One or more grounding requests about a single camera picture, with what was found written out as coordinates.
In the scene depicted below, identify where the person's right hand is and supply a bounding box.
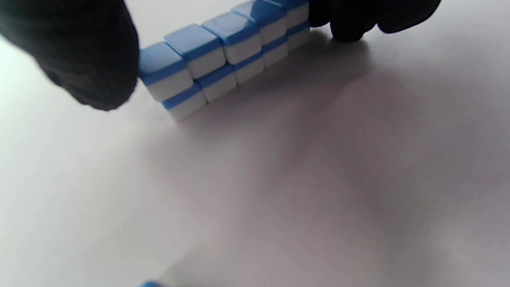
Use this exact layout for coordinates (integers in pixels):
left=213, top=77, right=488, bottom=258
left=0, top=0, right=442, bottom=111

